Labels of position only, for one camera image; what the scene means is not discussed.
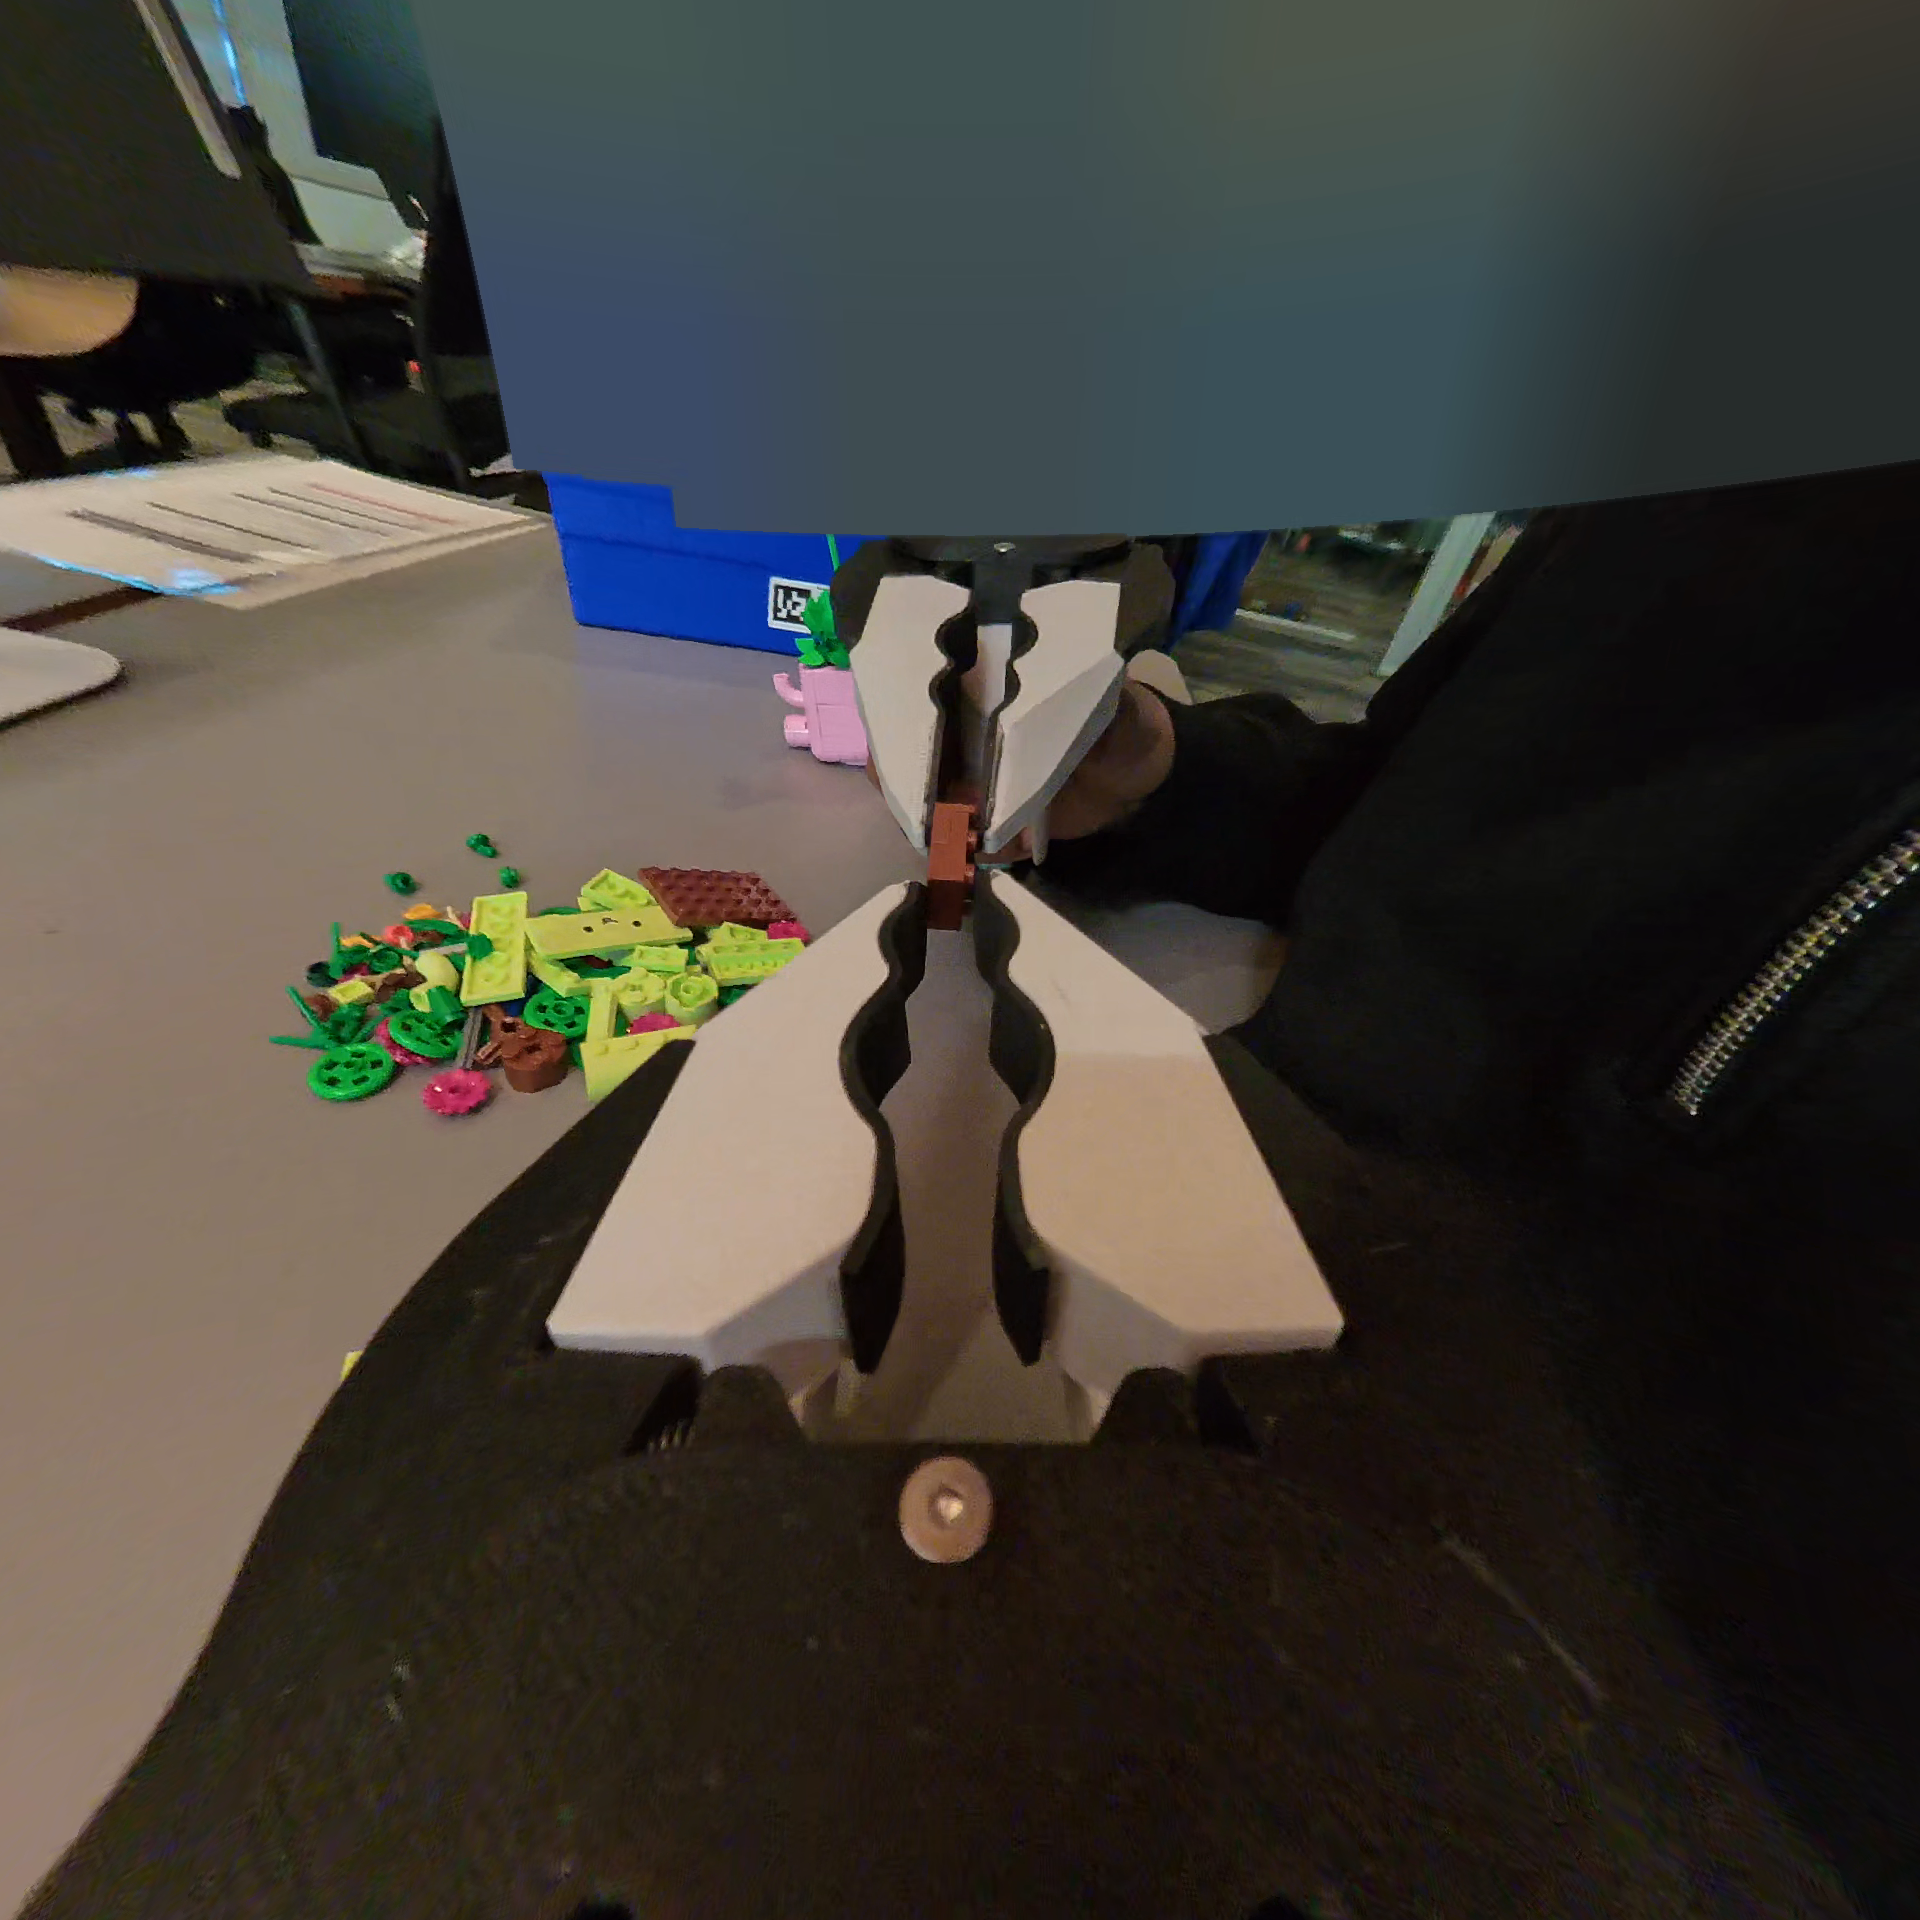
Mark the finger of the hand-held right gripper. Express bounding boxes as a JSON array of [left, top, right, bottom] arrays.
[[849, 576, 968, 854], [983, 583, 1123, 864]]

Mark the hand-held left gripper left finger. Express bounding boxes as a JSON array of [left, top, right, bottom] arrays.
[[545, 882, 922, 1396]]

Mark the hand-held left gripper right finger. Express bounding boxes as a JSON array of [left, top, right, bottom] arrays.
[[971, 872, 1343, 1396]]

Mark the lime curved brick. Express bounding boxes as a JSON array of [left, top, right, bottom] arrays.
[[583, 1026, 698, 1103]]

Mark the small brown toy brick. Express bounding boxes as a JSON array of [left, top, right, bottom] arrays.
[[927, 803, 984, 933]]

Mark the brown toy plate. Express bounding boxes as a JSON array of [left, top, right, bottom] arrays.
[[640, 867, 797, 927]]

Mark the lime face tile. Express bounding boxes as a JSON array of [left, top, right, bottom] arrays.
[[525, 907, 694, 963]]

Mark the long lime toy plate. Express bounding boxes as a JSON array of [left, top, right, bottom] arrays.
[[456, 890, 530, 1007]]

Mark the person's right hand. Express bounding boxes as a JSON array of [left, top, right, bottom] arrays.
[[1035, 674, 1181, 868]]

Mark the pink toy figure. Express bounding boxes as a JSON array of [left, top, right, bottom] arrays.
[[773, 661, 873, 767]]

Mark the blue storage bin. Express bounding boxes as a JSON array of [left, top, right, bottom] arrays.
[[544, 470, 886, 654]]

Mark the pile of small toy bricks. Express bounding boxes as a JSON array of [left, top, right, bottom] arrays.
[[270, 862, 811, 1119]]

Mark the person's black clothing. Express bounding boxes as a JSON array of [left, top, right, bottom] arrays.
[[1230, 464, 1920, 1920]]

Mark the laminated instruction sheet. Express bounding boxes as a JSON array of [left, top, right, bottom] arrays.
[[0, 458, 542, 608]]

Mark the white adjustable stand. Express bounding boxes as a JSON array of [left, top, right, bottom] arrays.
[[0, 626, 121, 732]]

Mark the dark panel with wooden edge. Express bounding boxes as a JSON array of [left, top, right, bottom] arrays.
[[0, 0, 317, 360]]

